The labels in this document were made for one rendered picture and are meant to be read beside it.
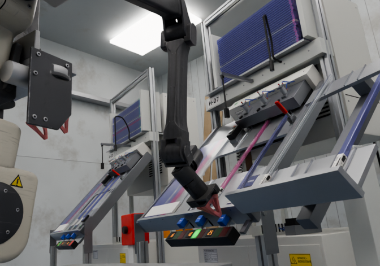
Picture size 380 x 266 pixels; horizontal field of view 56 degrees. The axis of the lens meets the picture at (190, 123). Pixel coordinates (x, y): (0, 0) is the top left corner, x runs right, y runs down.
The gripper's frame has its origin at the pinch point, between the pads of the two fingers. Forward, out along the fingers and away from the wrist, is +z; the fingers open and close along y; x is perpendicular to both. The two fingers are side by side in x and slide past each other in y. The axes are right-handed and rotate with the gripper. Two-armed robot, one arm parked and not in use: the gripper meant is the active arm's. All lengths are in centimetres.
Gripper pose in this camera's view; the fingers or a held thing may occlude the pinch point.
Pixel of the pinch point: (219, 214)
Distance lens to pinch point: 112.2
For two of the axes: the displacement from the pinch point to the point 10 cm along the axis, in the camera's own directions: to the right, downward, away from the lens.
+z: 6.3, 7.5, 2.0
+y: -5.7, 2.6, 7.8
